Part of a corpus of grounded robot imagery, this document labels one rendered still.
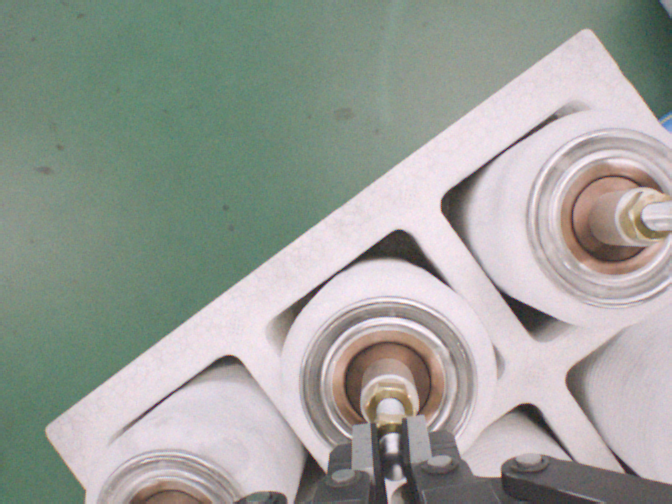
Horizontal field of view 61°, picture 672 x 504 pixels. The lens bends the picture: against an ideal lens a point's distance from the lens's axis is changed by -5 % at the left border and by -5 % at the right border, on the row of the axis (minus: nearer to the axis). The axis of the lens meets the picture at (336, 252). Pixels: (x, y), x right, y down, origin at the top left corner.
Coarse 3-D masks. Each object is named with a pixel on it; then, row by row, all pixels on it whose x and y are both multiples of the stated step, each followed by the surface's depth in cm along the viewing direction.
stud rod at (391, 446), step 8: (384, 400) 21; (392, 400) 21; (384, 408) 20; (392, 408) 20; (400, 408) 20; (384, 440) 17; (392, 440) 17; (400, 440) 17; (384, 448) 17; (392, 448) 16; (400, 448) 16; (384, 456) 16; (392, 456) 16; (400, 456) 16; (384, 464) 16; (392, 464) 16; (400, 464) 16; (384, 472) 16; (392, 472) 16; (400, 472) 16; (392, 480) 16; (400, 480) 16
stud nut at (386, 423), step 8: (384, 416) 18; (392, 416) 18; (400, 416) 18; (408, 416) 18; (376, 424) 18; (384, 424) 17; (392, 424) 17; (400, 424) 17; (384, 432) 17; (392, 432) 17; (400, 432) 17
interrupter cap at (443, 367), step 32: (352, 320) 25; (384, 320) 25; (416, 320) 25; (448, 320) 25; (320, 352) 25; (352, 352) 25; (384, 352) 25; (416, 352) 25; (448, 352) 25; (320, 384) 25; (352, 384) 25; (416, 384) 25; (448, 384) 25; (320, 416) 25; (352, 416) 25; (448, 416) 25
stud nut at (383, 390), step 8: (384, 384) 22; (392, 384) 22; (400, 384) 22; (376, 392) 21; (384, 392) 21; (392, 392) 21; (400, 392) 21; (408, 392) 22; (368, 400) 21; (376, 400) 21; (400, 400) 21; (408, 400) 21; (368, 408) 21; (376, 408) 21; (408, 408) 21; (368, 416) 21; (376, 416) 21
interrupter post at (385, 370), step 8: (384, 360) 25; (392, 360) 25; (368, 368) 25; (376, 368) 24; (384, 368) 23; (392, 368) 23; (400, 368) 24; (408, 368) 25; (368, 376) 23; (376, 376) 22; (384, 376) 22; (392, 376) 22; (400, 376) 22; (408, 376) 23; (368, 384) 22; (376, 384) 22; (408, 384) 22; (368, 392) 22; (416, 392) 22; (416, 400) 22; (416, 408) 22
